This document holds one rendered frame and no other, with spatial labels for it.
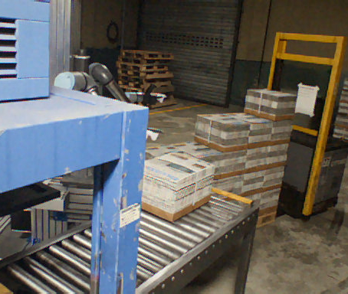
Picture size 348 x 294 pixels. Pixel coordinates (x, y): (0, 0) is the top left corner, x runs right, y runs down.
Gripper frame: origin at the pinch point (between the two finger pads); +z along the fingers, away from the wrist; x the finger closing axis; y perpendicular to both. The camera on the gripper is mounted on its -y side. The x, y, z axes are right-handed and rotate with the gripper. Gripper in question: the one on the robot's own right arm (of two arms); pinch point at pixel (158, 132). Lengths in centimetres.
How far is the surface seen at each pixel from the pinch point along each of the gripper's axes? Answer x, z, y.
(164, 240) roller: 16, 20, 46
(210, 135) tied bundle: -132, -17, 13
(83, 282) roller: 60, 9, 52
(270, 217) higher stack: -206, 37, 91
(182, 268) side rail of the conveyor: 30, 36, 48
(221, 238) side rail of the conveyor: -3, 41, 44
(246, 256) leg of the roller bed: -47, 47, 69
